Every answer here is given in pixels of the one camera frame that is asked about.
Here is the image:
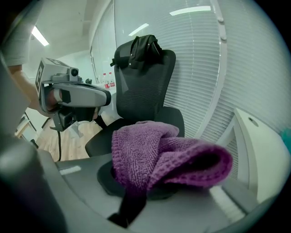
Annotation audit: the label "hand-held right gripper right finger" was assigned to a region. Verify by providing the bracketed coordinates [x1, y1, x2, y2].
[127, 179, 260, 233]

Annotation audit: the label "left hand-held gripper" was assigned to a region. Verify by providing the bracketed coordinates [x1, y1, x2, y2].
[35, 57, 112, 131]

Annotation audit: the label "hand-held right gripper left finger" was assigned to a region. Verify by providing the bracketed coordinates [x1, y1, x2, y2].
[37, 149, 125, 220]

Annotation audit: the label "purple microfibre cloth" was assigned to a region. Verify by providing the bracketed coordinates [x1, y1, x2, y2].
[111, 121, 233, 200]

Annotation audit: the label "person's left forearm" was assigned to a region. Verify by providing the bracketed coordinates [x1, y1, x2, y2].
[10, 65, 50, 118]

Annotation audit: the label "teal fluffy cloth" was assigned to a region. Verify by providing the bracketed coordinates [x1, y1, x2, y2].
[281, 128, 291, 143]

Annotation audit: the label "person's left hand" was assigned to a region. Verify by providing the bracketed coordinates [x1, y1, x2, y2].
[46, 89, 63, 111]

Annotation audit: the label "black office chair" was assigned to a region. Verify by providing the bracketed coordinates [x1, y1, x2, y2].
[85, 34, 185, 158]

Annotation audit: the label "black jacket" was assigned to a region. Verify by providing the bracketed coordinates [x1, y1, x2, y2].
[110, 34, 163, 69]

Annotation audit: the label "ceiling light panel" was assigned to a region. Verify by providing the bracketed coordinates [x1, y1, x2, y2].
[31, 26, 50, 47]

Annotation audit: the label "white desk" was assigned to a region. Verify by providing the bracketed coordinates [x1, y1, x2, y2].
[234, 108, 291, 204]

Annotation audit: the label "white window blinds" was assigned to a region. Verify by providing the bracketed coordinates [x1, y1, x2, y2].
[90, 0, 291, 164]

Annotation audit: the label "grey fisheye camera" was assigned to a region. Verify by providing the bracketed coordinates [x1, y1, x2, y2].
[51, 67, 83, 84]

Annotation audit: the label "black camera box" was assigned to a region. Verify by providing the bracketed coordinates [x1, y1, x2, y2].
[56, 110, 75, 132]

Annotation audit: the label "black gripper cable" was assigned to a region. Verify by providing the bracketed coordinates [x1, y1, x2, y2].
[56, 129, 63, 161]

